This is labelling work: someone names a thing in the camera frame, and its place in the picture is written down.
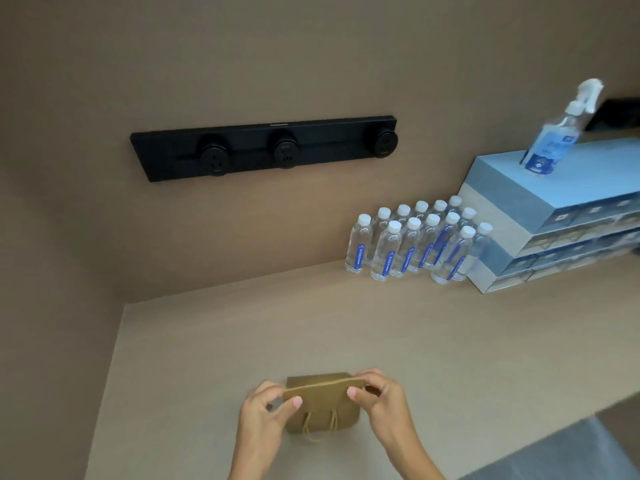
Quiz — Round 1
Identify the group of small water bottles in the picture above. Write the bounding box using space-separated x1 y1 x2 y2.
343 195 495 286

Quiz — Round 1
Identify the round black socket adapter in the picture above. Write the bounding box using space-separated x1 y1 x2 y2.
368 128 400 159
199 137 231 177
273 137 300 169

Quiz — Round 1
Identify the black wall power track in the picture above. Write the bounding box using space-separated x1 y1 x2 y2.
130 115 399 184

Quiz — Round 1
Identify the small brown paper bag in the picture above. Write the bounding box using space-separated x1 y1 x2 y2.
282 373 368 442

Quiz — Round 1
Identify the person's right hand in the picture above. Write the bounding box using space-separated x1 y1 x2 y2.
347 368 417 448

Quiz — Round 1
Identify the person's right forearm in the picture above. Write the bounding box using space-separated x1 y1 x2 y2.
381 434 447 480

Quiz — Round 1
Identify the grey fabric chair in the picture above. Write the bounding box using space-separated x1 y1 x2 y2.
457 415 640 480

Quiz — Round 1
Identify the person's left hand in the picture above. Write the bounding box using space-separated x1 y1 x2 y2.
238 380 304 466

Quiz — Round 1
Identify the clear spray bottle blue label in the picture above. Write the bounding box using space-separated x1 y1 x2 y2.
519 78 605 178

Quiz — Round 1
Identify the person's left forearm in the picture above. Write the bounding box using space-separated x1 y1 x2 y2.
227 455 282 480

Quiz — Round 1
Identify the stack of blue tissue boxes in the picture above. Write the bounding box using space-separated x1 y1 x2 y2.
457 137 640 295

